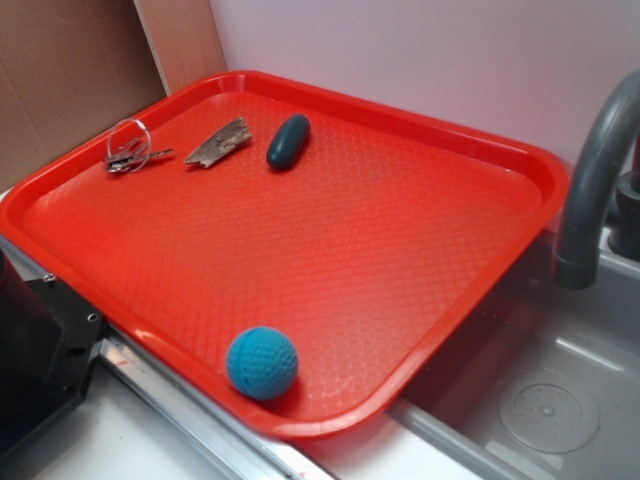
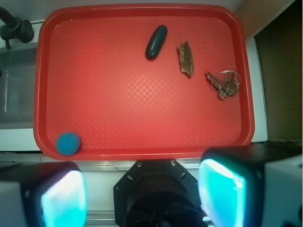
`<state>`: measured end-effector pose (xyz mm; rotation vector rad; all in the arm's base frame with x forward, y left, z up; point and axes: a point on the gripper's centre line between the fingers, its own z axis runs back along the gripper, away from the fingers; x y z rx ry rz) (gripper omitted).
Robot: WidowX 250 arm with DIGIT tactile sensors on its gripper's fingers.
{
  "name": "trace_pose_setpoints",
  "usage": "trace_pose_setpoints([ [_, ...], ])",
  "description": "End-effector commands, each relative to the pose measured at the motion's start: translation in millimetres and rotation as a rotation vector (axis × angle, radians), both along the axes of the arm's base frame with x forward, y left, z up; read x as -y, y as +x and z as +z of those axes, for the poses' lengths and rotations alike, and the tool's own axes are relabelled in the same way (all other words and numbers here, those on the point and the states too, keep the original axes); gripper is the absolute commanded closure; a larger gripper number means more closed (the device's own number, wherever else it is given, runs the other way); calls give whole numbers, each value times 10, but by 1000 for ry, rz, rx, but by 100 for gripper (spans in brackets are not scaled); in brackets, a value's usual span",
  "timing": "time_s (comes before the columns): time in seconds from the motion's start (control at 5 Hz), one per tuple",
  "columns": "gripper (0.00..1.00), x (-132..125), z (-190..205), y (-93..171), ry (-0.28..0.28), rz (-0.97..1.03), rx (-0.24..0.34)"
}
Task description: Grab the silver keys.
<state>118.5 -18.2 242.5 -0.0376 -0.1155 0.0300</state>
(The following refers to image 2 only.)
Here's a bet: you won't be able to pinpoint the aluminium rail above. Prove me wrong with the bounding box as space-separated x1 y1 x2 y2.
0 152 200 172

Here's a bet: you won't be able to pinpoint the brown wood piece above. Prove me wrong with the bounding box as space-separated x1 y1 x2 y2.
178 40 194 78

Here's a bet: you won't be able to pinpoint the blue textured ball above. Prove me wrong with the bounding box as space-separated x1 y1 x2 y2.
56 132 80 156

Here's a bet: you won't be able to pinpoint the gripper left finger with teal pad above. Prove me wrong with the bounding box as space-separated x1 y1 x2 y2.
0 162 88 227

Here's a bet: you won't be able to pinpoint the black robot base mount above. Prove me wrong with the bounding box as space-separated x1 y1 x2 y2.
113 159 207 227

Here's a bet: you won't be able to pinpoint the red plastic tray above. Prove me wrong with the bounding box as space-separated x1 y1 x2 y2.
34 4 255 160

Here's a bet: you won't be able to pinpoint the grey toy faucet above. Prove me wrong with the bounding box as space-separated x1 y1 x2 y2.
0 7 34 50

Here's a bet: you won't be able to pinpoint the silver keys on ring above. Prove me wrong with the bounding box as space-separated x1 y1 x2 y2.
205 70 241 100

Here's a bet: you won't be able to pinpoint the dark green oval stone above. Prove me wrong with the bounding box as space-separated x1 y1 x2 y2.
145 25 168 60

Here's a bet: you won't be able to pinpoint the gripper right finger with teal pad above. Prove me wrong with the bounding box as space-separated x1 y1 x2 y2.
197 143 303 227

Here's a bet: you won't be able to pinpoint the grey toy sink basin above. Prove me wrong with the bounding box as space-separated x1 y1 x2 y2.
0 46 37 130

